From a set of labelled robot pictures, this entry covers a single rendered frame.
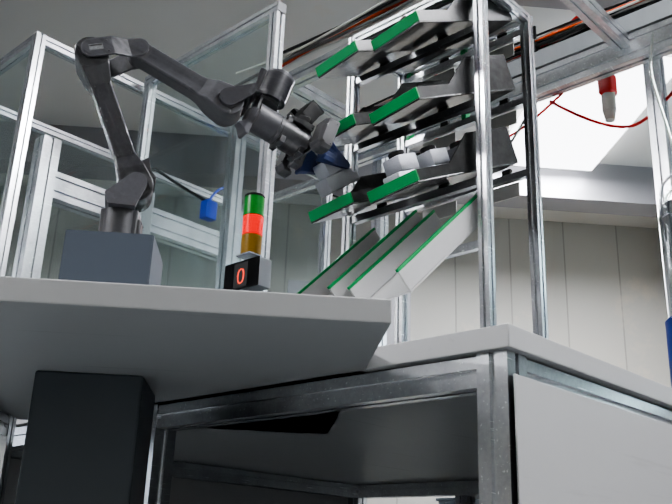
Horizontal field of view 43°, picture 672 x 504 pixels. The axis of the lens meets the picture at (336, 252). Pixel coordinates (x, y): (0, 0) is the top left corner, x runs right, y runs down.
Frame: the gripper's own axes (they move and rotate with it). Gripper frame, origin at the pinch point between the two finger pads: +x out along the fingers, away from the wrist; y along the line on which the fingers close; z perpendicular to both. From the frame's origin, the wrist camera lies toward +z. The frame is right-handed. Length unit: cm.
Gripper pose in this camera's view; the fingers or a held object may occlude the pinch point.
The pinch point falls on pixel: (328, 161)
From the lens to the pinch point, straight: 164.4
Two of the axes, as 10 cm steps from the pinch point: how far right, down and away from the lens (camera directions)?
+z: 3.1, -8.6, 4.0
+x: 8.1, 4.6, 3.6
